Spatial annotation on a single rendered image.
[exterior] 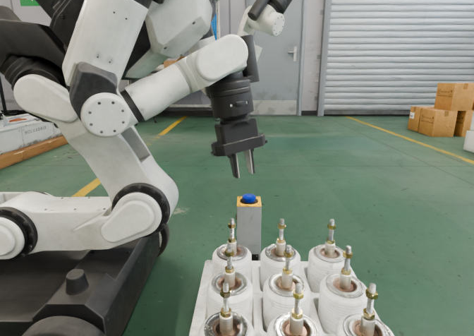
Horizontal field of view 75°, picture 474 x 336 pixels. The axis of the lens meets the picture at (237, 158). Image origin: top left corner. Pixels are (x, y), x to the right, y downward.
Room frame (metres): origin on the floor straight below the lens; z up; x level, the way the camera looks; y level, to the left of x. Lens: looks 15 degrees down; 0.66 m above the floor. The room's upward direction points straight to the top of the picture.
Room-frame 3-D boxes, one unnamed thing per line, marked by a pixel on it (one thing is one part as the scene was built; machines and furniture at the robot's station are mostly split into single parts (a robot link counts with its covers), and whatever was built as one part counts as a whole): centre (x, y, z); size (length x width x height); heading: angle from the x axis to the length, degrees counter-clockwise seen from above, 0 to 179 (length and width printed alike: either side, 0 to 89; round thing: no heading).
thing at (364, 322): (0.42, -0.22, 0.26); 0.02 x 0.02 x 0.03
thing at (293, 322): (0.43, -0.10, 0.26); 0.02 x 0.02 x 0.03
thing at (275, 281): (0.55, -0.10, 0.25); 0.08 x 0.08 x 0.01
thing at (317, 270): (0.66, -0.22, 0.16); 0.10 x 0.10 x 0.18
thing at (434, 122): (3.62, -2.37, 0.15); 0.30 x 0.24 x 0.30; 179
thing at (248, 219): (0.84, -0.03, 0.16); 0.07 x 0.07 x 0.31; 89
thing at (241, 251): (0.67, 0.01, 0.25); 0.08 x 0.08 x 0.01
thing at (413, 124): (3.94, -2.42, 0.15); 0.30 x 0.24 x 0.30; 89
